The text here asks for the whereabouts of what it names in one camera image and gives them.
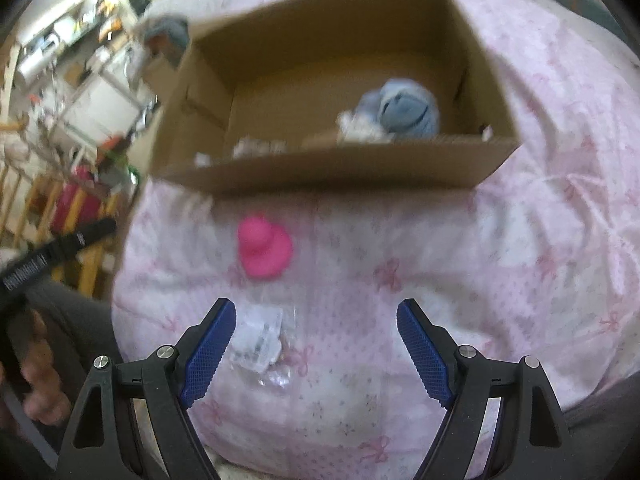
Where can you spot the cream scrunchie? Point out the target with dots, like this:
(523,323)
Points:
(361,127)

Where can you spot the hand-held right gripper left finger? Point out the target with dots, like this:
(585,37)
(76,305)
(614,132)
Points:
(210,355)

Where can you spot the blue fluffy fish plush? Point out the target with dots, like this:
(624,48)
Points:
(407,110)

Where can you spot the red storage bins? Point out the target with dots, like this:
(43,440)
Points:
(75,200)

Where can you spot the person's left hand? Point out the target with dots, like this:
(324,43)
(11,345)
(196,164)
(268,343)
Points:
(42,377)

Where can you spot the blue orange cloth pile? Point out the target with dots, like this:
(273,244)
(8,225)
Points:
(167,32)

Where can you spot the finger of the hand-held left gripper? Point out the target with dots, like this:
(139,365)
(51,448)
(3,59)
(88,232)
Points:
(97,230)

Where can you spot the pink rubber duck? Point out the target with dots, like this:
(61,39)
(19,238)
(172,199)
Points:
(264,247)

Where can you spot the plain cardboard box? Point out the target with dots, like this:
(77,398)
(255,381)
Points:
(161,71)

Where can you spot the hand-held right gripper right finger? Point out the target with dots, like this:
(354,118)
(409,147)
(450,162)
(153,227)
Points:
(425,355)

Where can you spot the clear plastic packet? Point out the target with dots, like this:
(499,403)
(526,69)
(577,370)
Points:
(260,340)

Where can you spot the brown cardboard box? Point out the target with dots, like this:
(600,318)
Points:
(320,85)

